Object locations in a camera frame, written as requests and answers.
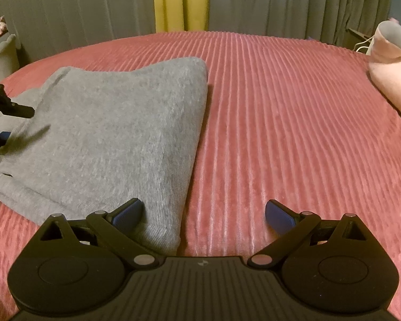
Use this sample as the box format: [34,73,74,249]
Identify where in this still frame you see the yellow curtain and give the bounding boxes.
[152,0,210,34]

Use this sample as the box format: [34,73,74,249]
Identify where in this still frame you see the red ribbed blanket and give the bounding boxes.
[0,30,401,310]

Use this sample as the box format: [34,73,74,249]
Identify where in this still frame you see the grey sweat pants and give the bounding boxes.
[0,57,210,256]

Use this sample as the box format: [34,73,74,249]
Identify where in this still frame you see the white charging cable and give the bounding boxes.
[355,22,401,53]

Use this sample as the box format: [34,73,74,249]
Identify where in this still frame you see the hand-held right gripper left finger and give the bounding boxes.
[37,198,159,271]

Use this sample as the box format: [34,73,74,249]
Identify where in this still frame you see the pink plush toy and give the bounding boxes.
[368,20,401,125]

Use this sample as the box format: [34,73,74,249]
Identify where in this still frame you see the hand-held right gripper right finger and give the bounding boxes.
[247,199,372,271]

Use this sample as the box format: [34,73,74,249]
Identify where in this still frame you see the dark nightstand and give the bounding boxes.
[345,27,376,54]

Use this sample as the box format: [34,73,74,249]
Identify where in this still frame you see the grey curtain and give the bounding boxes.
[205,0,398,45]
[0,0,157,66]

